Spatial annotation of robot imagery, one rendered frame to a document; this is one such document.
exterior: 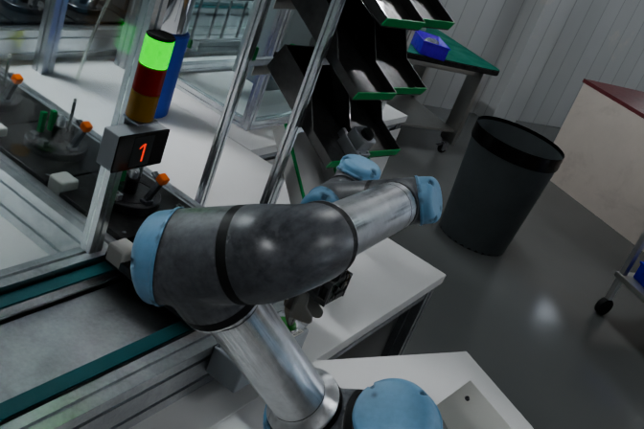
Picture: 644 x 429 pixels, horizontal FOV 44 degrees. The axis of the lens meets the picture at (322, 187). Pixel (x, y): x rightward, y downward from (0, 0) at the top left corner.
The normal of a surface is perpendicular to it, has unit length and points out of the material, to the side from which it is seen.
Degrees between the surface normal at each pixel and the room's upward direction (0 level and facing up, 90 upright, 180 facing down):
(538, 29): 90
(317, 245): 51
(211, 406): 0
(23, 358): 0
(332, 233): 37
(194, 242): 63
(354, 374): 0
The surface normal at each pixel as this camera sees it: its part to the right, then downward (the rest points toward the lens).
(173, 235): -0.39, -0.50
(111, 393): 0.33, -0.86
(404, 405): -0.23, -0.65
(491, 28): 0.44, 0.51
